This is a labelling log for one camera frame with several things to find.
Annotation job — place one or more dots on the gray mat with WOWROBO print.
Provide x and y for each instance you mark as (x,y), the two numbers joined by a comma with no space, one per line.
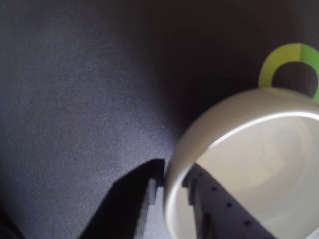
(74,99)

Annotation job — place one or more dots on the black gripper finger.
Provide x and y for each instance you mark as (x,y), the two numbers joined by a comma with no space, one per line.
(224,216)
(124,209)

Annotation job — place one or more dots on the small white ceramic bowl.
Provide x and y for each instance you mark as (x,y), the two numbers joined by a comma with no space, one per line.
(261,154)

